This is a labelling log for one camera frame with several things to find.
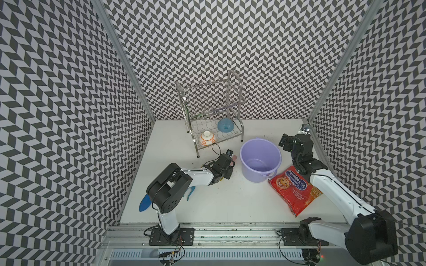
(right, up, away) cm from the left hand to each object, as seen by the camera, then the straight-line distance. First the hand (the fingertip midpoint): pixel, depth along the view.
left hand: (227, 167), depth 95 cm
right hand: (+32, +17, -13) cm, 39 cm away
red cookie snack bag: (+34, -9, -12) cm, 38 cm away
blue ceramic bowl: (0, +25, +13) cm, 29 cm away
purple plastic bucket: (+20, +5, +5) cm, 22 cm away
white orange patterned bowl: (-12, +17, +2) cm, 21 cm away
